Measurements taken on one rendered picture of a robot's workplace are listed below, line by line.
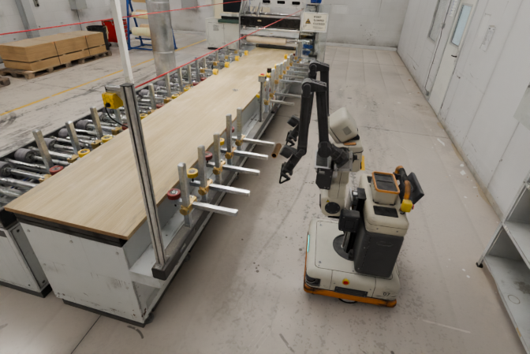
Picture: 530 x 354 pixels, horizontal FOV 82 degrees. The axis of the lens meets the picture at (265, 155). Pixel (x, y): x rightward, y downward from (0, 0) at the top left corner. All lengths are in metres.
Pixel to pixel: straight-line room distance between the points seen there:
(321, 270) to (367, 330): 0.50
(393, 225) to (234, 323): 1.27
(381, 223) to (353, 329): 0.82
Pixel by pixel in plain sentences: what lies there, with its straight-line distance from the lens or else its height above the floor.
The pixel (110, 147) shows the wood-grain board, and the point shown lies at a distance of 2.63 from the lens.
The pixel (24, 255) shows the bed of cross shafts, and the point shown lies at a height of 0.45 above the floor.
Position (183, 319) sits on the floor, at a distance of 2.47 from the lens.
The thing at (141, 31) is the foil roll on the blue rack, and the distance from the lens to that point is 10.73.
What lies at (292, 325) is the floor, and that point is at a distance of 2.42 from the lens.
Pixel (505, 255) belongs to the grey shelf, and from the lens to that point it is 3.32.
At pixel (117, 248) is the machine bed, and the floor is 0.78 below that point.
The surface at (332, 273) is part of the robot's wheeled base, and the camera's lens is 2.36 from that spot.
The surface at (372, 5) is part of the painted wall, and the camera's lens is 12.44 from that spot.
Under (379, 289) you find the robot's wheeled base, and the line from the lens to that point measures 2.44.
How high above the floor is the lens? 2.06
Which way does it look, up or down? 30 degrees down
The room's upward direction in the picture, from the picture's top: 2 degrees clockwise
